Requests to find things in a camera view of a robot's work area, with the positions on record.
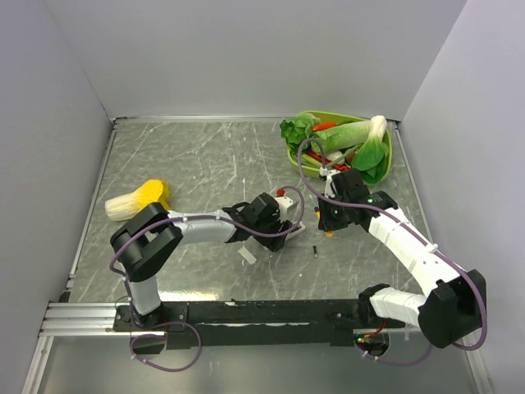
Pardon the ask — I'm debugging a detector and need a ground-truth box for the yellow handled screwdriver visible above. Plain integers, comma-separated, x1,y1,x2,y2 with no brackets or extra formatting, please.
310,195,333,237

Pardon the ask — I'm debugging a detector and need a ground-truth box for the white battery cover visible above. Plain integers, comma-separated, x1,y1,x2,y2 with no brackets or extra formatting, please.
238,245,257,265

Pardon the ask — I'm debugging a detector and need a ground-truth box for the white remote control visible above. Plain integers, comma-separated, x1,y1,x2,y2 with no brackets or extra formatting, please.
285,224,306,242

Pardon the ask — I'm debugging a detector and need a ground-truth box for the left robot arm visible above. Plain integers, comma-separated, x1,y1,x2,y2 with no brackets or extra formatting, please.
110,193,304,330

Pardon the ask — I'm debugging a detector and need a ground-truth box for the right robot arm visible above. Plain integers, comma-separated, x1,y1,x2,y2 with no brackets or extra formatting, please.
317,167,487,349

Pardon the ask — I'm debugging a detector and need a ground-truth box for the white radish toy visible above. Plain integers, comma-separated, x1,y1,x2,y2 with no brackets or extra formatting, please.
326,151,345,163

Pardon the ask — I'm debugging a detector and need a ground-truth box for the green scallion toy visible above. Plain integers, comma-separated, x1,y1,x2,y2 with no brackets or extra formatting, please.
322,144,361,168

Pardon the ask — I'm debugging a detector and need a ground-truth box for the red chili pepper toy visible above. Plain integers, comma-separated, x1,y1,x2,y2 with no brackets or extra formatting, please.
302,149,349,178

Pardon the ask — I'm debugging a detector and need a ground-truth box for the bok choy toy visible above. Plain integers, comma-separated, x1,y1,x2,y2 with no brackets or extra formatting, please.
351,115,390,185

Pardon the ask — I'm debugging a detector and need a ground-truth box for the green napa cabbage toy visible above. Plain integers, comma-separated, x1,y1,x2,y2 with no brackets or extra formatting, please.
311,121,370,153

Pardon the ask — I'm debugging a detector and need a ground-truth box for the orange carrot toy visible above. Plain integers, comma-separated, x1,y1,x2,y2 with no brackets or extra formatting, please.
313,121,337,132

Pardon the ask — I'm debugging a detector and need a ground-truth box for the green lettuce toy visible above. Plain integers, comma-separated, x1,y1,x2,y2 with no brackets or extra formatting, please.
280,112,321,153

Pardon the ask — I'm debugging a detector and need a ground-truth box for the green plastic basket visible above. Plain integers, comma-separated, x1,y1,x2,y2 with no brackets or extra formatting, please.
280,111,393,185

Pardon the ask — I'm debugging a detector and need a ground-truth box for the yellow napa cabbage toy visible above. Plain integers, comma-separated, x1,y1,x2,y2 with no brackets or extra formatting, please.
104,179,171,222

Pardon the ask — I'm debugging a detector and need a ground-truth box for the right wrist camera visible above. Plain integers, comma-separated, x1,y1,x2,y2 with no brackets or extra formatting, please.
319,167,340,199

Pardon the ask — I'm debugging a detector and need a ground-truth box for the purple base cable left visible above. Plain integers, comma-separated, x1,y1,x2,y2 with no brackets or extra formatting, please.
129,319,203,373

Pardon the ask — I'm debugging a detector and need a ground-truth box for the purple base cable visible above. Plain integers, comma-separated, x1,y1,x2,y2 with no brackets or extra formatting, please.
354,328,434,366
129,319,203,373

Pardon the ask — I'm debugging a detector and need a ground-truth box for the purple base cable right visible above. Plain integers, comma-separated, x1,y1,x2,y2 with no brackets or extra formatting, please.
354,328,434,366

